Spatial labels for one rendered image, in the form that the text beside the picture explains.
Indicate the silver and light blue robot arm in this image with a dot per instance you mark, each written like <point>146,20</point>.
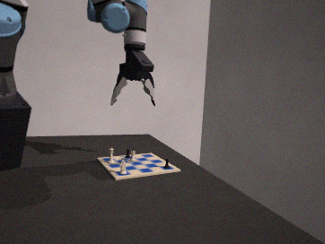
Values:
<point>115,15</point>

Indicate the blue and cream chessboard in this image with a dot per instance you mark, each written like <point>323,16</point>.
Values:
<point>146,164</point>

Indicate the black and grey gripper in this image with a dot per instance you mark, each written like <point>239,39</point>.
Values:
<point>130,72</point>

